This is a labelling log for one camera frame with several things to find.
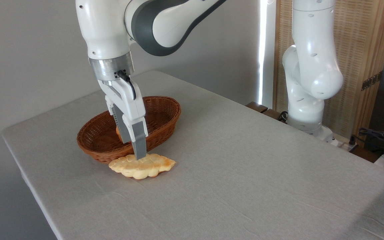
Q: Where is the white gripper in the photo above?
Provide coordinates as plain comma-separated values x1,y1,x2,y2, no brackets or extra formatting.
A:
98,77,148,161

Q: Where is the braided pale bread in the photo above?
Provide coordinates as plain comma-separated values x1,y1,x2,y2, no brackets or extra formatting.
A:
108,153,177,180

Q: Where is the brown wicker oval basket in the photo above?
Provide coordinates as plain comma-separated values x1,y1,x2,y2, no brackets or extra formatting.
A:
77,96,182,164

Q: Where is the grey tablecloth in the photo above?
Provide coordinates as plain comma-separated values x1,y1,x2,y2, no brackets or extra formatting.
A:
1,70,384,240

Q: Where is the dark brown wooden block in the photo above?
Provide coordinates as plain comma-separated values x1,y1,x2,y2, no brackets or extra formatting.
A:
262,108,284,122
245,101,269,114

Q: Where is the wooden slatted folding screen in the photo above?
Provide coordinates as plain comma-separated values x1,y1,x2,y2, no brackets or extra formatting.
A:
273,0,384,148

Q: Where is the dark metal screen hinge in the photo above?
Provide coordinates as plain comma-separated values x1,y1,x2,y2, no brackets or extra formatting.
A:
361,71,383,91

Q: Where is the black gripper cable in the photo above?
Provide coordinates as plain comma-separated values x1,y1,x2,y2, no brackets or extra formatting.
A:
117,70,137,101

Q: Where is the black cable bundle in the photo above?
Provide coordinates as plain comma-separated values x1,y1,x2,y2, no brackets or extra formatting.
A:
358,127,384,158

